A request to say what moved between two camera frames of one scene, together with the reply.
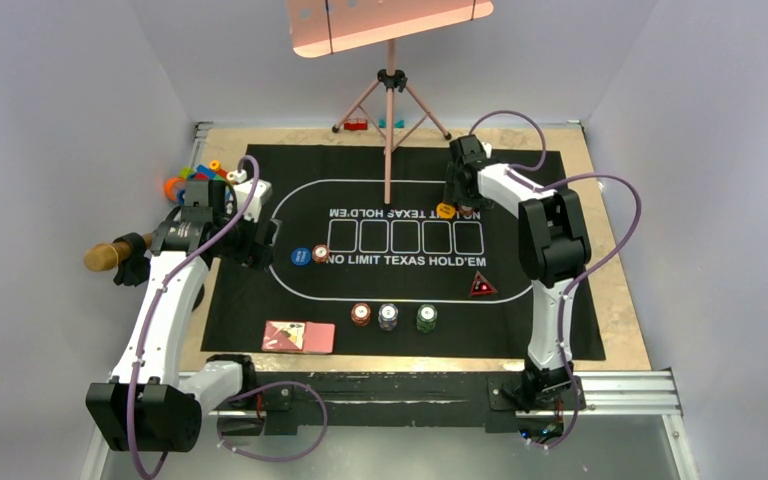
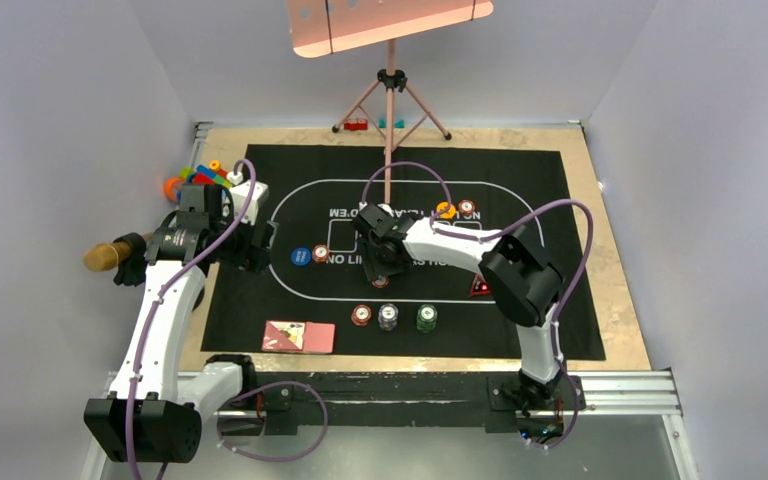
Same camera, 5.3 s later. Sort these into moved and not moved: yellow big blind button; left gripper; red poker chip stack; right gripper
Moved: right gripper
Not moved: red poker chip stack; left gripper; yellow big blind button
